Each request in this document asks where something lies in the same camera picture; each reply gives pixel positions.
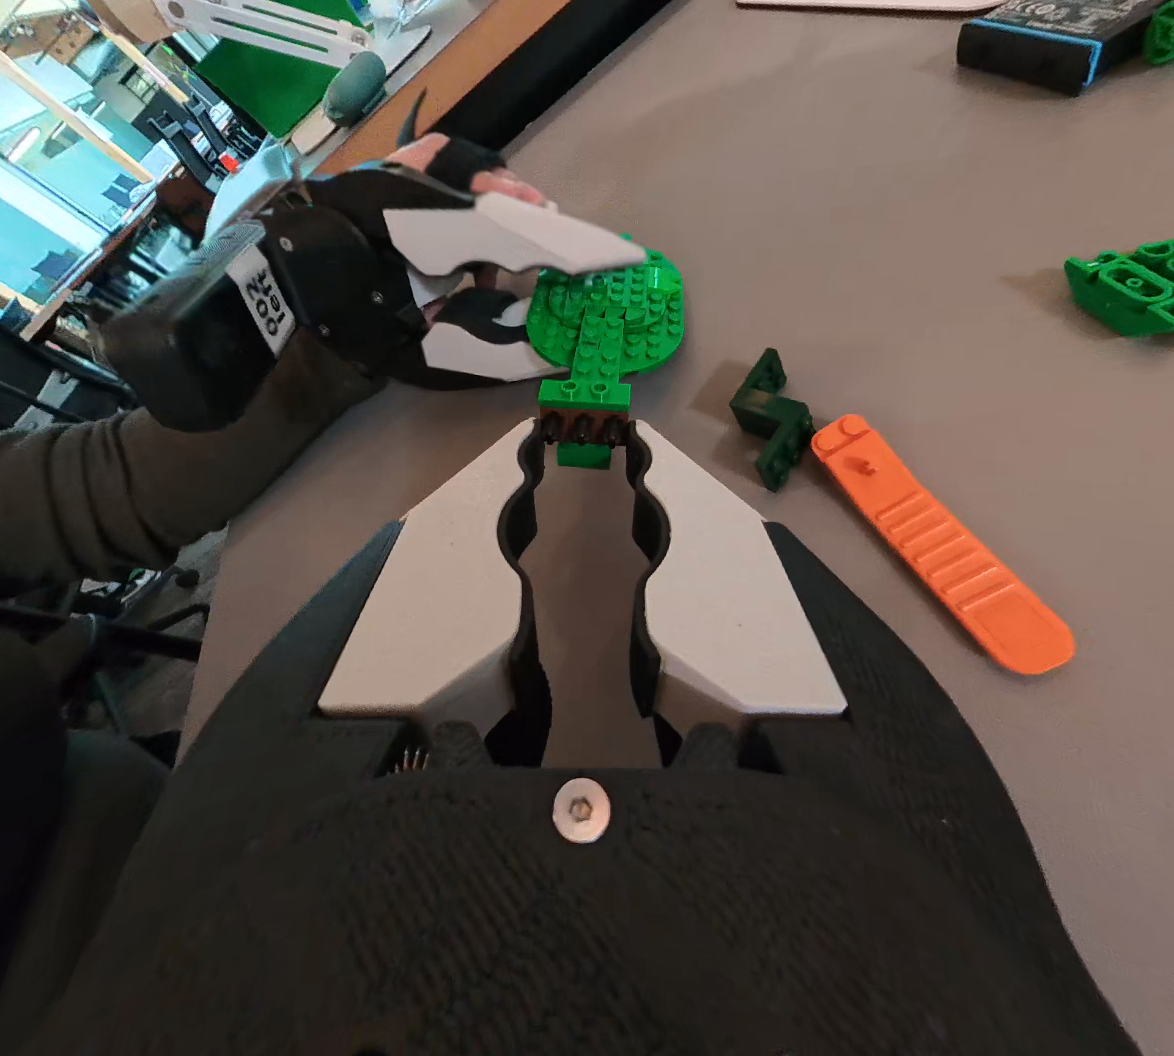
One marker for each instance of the orange brick separator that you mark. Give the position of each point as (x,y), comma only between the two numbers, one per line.
(944,551)

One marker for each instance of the green brick leaf build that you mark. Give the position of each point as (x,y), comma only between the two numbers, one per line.
(614,312)

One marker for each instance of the grey round knob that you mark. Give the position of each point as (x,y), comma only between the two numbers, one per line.
(353,88)

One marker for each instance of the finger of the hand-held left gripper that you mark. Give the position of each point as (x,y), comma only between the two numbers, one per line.
(522,234)
(467,354)

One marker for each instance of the grey desk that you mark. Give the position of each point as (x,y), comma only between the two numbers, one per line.
(825,203)

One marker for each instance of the black box with blue edge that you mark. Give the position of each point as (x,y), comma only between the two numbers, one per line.
(1045,29)

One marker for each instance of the person's left forearm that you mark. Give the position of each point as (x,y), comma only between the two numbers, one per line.
(138,477)

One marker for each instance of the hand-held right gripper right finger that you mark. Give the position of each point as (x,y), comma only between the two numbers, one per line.
(733,606)

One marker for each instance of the row of green brick pieces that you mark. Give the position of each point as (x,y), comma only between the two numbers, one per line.
(1119,293)

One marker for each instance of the person's leg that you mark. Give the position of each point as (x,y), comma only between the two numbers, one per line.
(37,799)

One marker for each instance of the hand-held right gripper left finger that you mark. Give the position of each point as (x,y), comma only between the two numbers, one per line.
(430,606)

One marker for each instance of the person's left hand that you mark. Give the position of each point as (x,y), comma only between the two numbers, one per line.
(458,161)

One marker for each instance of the white slotted bracket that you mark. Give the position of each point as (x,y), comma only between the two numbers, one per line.
(266,23)

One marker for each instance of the dark green brick bracket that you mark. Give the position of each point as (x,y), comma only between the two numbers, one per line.
(770,422)

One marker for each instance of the green box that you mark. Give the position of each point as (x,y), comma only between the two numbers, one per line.
(275,84)

